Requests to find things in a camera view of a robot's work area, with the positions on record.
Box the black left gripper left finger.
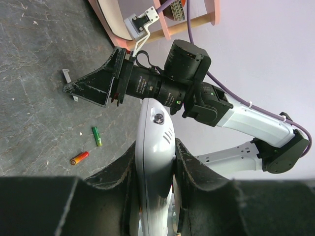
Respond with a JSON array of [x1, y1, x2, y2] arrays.
[[0, 145, 139, 236]]

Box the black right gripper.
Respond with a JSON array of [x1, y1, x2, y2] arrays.
[[63, 47, 134, 107]]

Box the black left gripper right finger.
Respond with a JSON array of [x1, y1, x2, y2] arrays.
[[174, 139, 315, 236]]

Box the white battery cover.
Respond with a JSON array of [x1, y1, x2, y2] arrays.
[[61, 68, 79, 102]]

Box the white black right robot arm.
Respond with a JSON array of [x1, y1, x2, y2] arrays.
[[63, 40, 311, 174]]

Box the green battery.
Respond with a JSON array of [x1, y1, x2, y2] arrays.
[[92, 126, 102, 147]]

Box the patterned dark bowl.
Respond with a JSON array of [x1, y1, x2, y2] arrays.
[[162, 0, 186, 21]]

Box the pink three-tier shelf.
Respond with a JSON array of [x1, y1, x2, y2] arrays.
[[89, 0, 221, 52]]

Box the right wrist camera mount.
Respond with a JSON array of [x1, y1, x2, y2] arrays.
[[124, 7, 159, 57]]

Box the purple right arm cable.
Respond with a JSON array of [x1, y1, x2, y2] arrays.
[[156, 0, 313, 155]]

